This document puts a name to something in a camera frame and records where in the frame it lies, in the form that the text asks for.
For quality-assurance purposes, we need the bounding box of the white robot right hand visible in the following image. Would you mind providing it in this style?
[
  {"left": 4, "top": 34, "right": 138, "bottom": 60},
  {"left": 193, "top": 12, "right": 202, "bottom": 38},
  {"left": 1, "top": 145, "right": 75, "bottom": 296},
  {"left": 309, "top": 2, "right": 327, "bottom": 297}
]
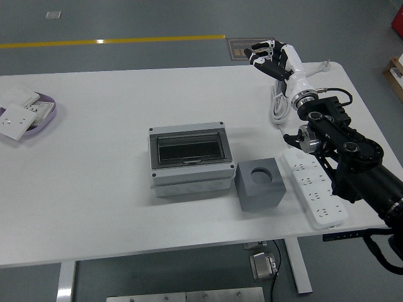
[{"left": 243, "top": 38, "right": 314, "bottom": 100}]

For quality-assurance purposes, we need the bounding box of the metal base plate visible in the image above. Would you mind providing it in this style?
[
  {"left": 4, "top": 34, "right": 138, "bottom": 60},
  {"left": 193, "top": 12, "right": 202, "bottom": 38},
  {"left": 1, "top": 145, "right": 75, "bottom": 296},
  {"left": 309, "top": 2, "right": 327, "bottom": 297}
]
[{"left": 106, "top": 286, "right": 266, "bottom": 302}]

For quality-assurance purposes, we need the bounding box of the grey cube with round hole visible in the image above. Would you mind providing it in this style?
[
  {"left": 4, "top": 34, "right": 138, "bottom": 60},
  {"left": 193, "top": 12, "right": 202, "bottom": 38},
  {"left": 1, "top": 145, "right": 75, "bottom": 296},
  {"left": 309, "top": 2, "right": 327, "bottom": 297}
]
[{"left": 234, "top": 158, "right": 287, "bottom": 213}]

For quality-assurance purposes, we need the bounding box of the white wall switch plate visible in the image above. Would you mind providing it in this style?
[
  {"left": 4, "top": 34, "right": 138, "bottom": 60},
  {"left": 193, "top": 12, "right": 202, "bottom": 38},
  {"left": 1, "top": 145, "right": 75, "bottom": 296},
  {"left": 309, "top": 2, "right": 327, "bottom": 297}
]
[{"left": 0, "top": 86, "right": 42, "bottom": 109}]

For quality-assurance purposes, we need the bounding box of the large white wall socket plate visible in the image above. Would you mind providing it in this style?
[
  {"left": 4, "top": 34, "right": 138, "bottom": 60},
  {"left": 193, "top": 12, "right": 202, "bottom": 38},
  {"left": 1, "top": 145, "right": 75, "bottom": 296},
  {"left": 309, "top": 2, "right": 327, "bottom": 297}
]
[{"left": 0, "top": 103, "right": 39, "bottom": 141}]

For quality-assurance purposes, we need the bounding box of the red object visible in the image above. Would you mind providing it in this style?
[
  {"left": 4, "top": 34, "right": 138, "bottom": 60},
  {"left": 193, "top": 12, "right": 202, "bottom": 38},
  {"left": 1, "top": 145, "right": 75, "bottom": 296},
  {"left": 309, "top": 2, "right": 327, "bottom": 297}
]
[{"left": 390, "top": 6, "right": 403, "bottom": 34}]

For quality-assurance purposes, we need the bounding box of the black floor cable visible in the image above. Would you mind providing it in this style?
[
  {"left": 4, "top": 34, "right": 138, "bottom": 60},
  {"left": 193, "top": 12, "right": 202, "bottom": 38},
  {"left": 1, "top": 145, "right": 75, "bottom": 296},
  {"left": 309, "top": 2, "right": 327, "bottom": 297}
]
[{"left": 270, "top": 240, "right": 283, "bottom": 302}]

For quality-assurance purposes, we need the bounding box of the white power strip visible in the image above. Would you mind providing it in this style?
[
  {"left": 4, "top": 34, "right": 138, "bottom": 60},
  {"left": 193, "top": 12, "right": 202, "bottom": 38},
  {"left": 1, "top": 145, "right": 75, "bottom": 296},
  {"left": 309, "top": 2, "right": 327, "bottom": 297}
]
[{"left": 281, "top": 148, "right": 349, "bottom": 230}]

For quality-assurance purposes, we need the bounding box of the white table leg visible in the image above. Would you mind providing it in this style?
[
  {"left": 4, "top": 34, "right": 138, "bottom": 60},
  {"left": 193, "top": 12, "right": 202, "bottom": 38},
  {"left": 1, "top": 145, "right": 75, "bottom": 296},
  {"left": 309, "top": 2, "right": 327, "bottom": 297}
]
[
  {"left": 285, "top": 237, "right": 313, "bottom": 295},
  {"left": 56, "top": 260, "right": 77, "bottom": 302}
]

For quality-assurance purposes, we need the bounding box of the grey box with clear lid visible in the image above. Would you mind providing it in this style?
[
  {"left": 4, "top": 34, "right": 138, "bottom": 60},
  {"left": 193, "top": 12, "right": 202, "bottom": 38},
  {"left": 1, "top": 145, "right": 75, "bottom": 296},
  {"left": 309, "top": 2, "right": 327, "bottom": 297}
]
[{"left": 147, "top": 121, "right": 237, "bottom": 198}]

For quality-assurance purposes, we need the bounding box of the yellow floor tape line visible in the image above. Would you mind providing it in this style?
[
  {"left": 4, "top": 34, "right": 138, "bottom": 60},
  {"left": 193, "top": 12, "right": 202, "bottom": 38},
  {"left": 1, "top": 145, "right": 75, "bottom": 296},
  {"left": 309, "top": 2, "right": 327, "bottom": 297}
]
[{"left": 0, "top": 34, "right": 227, "bottom": 50}]

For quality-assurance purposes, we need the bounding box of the brown floor sign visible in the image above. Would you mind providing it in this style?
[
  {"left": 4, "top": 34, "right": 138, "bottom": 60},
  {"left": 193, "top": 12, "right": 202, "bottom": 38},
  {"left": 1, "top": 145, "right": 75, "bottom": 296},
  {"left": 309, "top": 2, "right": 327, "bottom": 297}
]
[{"left": 226, "top": 38, "right": 271, "bottom": 63}]

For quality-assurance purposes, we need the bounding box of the silver floor socket box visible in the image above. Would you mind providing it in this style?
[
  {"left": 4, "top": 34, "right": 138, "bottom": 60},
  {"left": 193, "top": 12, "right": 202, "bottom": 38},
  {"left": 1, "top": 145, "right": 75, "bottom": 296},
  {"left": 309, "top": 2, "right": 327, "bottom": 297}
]
[{"left": 249, "top": 251, "right": 280, "bottom": 281}]

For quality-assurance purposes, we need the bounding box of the white power cord with plug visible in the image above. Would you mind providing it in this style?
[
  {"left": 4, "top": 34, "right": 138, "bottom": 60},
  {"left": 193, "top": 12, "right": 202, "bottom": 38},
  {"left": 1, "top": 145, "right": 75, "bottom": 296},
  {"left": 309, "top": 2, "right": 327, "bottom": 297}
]
[{"left": 270, "top": 59, "right": 331, "bottom": 139}]

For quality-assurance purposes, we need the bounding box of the black table control panel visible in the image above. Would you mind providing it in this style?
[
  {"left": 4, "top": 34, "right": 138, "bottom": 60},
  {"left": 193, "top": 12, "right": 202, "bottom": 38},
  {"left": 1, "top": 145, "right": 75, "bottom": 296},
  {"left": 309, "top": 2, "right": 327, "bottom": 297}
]
[{"left": 322, "top": 231, "right": 366, "bottom": 242}]

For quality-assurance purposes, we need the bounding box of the purple tray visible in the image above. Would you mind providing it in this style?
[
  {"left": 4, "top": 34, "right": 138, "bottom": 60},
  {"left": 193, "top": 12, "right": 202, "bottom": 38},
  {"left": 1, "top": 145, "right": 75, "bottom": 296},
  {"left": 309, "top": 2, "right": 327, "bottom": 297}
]
[{"left": 0, "top": 91, "right": 59, "bottom": 138}]

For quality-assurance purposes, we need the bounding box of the grey table bracket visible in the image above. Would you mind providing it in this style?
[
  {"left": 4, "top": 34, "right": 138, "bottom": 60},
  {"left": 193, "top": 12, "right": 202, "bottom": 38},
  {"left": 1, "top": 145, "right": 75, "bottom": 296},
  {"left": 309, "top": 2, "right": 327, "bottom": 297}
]
[{"left": 243, "top": 240, "right": 268, "bottom": 250}]

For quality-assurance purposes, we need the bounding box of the white socket module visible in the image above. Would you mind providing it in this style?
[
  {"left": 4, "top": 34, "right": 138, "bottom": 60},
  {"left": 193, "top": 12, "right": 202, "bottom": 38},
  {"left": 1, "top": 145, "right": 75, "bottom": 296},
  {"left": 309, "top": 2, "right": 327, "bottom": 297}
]
[{"left": 24, "top": 99, "right": 55, "bottom": 126}]

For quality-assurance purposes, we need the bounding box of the wooden crate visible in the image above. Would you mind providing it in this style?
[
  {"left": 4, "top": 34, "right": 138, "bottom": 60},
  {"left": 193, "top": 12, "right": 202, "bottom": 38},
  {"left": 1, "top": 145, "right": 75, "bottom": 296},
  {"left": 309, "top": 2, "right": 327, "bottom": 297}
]
[{"left": 382, "top": 53, "right": 403, "bottom": 104}]

